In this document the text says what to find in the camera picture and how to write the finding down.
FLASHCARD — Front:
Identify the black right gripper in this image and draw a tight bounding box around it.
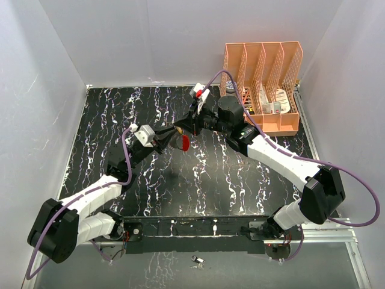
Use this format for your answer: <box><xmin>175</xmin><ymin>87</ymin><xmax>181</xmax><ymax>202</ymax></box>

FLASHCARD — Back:
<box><xmin>174</xmin><ymin>101</ymin><xmax>230</xmax><ymax>137</ymax></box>

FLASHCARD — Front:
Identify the metal key organizer red handle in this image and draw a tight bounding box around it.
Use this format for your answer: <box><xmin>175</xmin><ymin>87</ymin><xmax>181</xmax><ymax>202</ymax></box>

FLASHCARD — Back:
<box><xmin>169</xmin><ymin>132</ymin><xmax>190</xmax><ymax>152</ymax></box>

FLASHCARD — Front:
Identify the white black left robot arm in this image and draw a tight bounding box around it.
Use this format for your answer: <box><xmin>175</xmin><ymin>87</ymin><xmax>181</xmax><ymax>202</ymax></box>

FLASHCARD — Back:
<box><xmin>27</xmin><ymin>125</ymin><xmax>177</xmax><ymax>263</ymax></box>

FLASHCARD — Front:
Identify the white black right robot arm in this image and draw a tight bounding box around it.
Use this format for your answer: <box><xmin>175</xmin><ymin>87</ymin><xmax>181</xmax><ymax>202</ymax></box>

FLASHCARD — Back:
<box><xmin>174</xmin><ymin>96</ymin><xmax>345</xmax><ymax>239</ymax></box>

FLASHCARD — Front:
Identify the small round grey jar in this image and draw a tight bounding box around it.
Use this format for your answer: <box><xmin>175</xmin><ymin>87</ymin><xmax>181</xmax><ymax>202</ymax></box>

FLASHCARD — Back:
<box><xmin>226</xmin><ymin>80</ymin><xmax>236</xmax><ymax>95</ymax></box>

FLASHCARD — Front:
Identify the orange plastic file organizer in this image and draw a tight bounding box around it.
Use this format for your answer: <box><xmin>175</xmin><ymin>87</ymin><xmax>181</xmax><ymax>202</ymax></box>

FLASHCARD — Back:
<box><xmin>223</xmin><ymin>41</ymin><xmax>303</xmax><ymax>137</ymax></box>

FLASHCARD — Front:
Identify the white round label card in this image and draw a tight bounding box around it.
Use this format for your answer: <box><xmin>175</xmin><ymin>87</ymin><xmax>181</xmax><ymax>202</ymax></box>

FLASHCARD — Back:
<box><xmin>262</xmin><ymin>89</ymin><xmax>291</xmax><ymax>114</ymax></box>

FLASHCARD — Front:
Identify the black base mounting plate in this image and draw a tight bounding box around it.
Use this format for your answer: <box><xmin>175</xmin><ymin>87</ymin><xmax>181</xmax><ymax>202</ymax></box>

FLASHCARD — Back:
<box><xmin>124</xmin><ymin>216</ymin><xmax>283</xmax><ymax>254</ymax></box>

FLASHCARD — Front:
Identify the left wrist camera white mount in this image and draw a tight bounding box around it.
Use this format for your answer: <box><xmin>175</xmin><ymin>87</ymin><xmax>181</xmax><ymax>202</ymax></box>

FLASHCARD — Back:
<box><xmin>129</xmin><ymin>123</ymin><xmax>155</xmax><ymax>148</ymax></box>

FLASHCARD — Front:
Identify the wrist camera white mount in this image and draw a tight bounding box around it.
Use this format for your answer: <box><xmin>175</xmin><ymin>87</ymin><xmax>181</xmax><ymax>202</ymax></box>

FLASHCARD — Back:
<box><xmin>129</xmin><ymin>123</ymin><xmax>155</xmax><ymax>148</ymax></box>
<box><xmin>189</xmin><ymin>82</ymin><xmax>210</xmax><ymax>104</ymax></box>

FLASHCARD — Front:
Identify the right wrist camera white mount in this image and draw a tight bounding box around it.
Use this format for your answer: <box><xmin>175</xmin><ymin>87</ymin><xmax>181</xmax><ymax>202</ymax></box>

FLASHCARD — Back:
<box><xmin>189</xmin><ymin>82</ymin><xmax>210</xmax><ymax>104</ymax></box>

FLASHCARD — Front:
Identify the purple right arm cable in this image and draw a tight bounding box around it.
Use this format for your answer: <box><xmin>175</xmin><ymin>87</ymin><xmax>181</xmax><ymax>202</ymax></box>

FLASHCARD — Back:
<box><xmin>206</xmin><ymin>69</ymin><xmax>380</xmax><ymax>261</ymax></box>

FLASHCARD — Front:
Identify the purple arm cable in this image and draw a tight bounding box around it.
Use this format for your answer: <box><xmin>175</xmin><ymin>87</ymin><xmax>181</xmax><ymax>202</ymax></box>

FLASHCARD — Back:
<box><xmin>206</xmin><ymin>69</ymin><xmax>380</xmax><ymax>261</ymax></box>
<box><xmin>25</xmin><ymin>125</ymin><xmax>136</xmax><ymax>281</ymax></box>

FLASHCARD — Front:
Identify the aluminium frame rail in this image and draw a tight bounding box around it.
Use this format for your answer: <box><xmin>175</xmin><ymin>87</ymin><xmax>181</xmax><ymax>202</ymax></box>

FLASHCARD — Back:
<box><xmin>293</xmin><ymin>84</ymin><xmax>372</xmax><ymax>289</ymax></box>

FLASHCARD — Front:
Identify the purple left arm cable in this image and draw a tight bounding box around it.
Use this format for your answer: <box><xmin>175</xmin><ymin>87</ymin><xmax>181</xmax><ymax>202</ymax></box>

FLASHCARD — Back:
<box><xmin>25</xmin><ymin>125</ymin><xmax>136</xmax><ymax>281</ymax></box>

